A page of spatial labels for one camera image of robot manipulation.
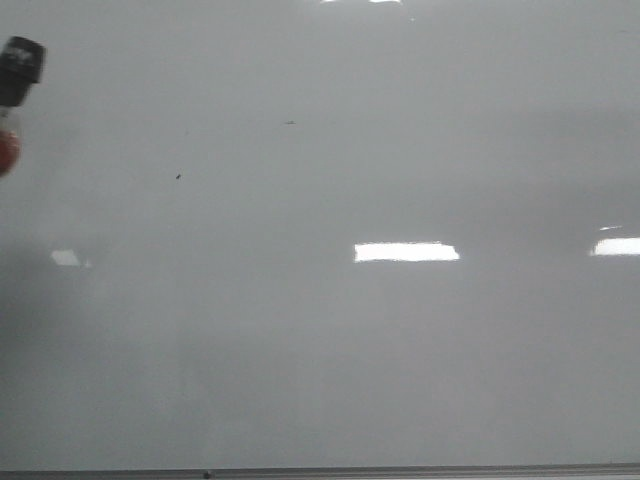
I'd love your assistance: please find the white glossy whiteboard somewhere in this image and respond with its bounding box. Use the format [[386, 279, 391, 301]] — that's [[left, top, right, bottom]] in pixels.
[[1, 1, 639, 470]]

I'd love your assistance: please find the grey aluminium whiteboard frame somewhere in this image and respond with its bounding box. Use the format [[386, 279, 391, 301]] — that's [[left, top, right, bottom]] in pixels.
[[1, 463, 639, 479]]

